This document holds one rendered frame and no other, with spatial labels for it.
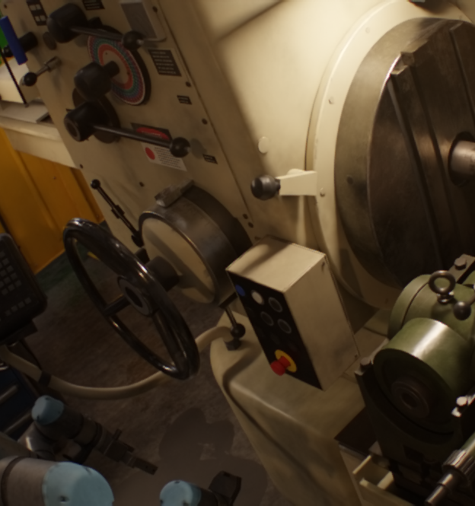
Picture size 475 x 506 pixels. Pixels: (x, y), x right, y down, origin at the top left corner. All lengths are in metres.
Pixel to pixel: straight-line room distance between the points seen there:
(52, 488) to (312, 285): 0.55
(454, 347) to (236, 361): 1.30
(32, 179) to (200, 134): 2.86
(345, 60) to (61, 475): 0.84
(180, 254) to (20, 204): 2.79
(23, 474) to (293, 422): 1.09
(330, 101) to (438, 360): 0.49
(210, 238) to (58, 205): 2.90
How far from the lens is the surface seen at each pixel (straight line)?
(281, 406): 2.23
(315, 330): 1.39
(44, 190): 4.29
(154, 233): 1.55
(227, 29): 1.29
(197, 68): 1.33
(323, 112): 1.40
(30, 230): 4.30
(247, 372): 2.38
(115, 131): 1.56
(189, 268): 1.51
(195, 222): 1.50
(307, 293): 1.35
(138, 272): 1.37
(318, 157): 1.41
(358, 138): 1.39
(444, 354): 1.21
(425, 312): 1.30
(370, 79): 1.42
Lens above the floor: 2.12
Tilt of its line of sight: 31 degrees down
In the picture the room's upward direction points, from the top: 24 degrees counter-clockwise
